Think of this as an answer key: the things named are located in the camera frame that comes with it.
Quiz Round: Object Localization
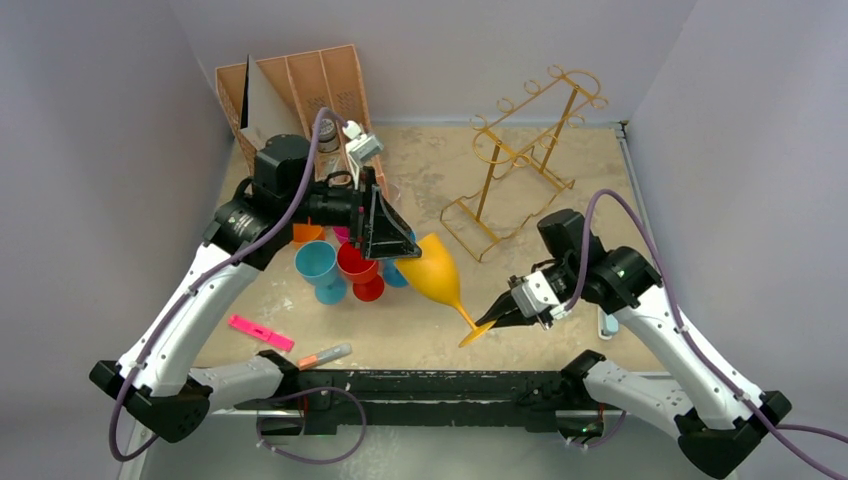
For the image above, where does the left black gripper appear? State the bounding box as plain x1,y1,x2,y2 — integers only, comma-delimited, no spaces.
285,166,421,258

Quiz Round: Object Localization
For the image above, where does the small round tin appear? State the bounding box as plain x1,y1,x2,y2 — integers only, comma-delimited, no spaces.
318,129,340,153

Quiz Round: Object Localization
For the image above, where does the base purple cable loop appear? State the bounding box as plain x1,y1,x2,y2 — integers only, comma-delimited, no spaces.
255,386,368,466

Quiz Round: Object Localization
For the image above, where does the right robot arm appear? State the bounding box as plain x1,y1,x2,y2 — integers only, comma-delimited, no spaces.
475,209,791,479

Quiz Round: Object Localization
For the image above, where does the clear wine glass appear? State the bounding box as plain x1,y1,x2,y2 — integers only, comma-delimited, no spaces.
385,183,402,211

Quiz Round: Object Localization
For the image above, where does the peach file organizer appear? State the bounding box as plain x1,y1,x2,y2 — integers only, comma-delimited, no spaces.
215,45,372,180

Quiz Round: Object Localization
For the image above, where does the pink highlighter marker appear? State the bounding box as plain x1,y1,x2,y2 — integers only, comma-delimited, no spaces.
228,315,295,353

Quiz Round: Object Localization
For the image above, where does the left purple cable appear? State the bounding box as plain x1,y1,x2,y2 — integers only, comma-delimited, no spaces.
107,107,349,463

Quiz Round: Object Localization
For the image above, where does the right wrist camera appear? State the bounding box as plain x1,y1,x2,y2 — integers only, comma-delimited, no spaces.
509,270,571,330

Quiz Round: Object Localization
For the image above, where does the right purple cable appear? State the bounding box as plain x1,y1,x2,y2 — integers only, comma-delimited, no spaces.
563,188,848,480

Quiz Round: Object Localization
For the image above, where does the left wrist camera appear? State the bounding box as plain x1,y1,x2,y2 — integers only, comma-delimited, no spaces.
342,120,384,189

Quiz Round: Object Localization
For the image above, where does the magenta wine glass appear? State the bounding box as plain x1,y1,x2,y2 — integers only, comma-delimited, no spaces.
332,227,350,244

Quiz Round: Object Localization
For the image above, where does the red wine glass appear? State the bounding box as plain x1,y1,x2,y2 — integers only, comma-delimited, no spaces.
336,243,385,302

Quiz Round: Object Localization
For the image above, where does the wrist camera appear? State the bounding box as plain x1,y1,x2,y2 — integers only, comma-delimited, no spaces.
509,270,571,330
342,120,384,189

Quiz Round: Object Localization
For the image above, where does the yellow wine glass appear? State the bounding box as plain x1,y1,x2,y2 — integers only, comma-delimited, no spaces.
395,233,494,348

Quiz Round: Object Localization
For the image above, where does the gold wine glass rack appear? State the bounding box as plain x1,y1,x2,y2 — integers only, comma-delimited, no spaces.
438,64,609,263

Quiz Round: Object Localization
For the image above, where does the grey orange marker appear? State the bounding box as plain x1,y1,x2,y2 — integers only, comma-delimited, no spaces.
297,343,352,371

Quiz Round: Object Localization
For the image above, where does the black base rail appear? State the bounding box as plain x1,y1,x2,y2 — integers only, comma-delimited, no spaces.
236,369,619,438

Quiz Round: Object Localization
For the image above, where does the blue wine glass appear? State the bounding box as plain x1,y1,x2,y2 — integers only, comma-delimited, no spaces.
294,240,347,305
382,260,409,288

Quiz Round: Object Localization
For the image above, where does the light blue eraser bar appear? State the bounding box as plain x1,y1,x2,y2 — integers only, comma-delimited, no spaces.
597,310,620,341

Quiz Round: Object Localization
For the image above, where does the orange wine glass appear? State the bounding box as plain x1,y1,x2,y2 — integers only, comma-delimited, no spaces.
292,224,326,248

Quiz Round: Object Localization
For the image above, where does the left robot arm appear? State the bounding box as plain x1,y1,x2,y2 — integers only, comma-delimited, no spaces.
89,134,421,443

